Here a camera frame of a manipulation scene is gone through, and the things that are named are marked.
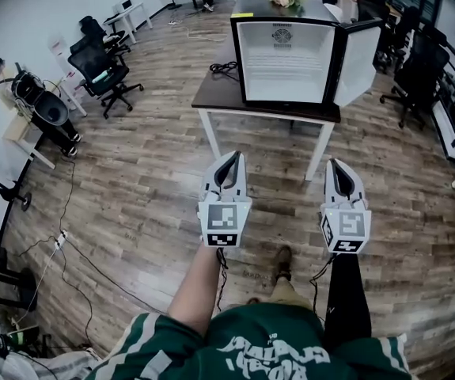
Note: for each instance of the wooden desk with white legs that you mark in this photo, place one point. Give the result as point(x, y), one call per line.
point(17, 133)

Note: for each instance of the group of clear water jugs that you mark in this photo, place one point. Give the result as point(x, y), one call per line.
point(74, 85)

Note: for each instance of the black tripod stand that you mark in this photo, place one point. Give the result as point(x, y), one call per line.
point(25, 201)

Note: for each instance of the white thin plate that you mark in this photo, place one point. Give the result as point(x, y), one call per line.
point(286, 59)

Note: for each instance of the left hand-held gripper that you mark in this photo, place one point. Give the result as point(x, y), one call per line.
point(223, 220)

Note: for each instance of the green bottle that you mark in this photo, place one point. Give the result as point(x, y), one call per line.
point(101, 77)

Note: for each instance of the person's green printed shirt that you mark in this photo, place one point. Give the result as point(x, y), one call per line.
point(258, 354)

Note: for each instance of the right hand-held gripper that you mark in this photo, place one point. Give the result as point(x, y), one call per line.
point(347, 226)

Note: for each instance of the grey cloth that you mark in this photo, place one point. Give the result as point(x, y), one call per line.
point(33, 368)

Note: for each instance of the black mini fridge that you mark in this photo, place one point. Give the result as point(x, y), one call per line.
point(258, 8)

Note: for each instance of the person's left forearm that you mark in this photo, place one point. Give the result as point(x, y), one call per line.
point(195, 287)

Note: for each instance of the black metal table base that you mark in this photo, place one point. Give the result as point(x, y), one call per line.
point(17, 287)

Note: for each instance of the yellow rectangular sticker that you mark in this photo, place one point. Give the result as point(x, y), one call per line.
point(241, 14)

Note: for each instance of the person's right leg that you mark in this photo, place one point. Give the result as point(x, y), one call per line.
point(283, 261)

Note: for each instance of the person's right forearm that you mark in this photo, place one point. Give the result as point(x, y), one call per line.
point(347, 299)

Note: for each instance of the white power strip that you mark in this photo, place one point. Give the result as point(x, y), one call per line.
point(61, 240)

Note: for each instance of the dark table with white legs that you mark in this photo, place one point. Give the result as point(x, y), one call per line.
point(219, 93)

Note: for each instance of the small white appliance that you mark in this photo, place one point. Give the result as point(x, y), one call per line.
point(123, 5)

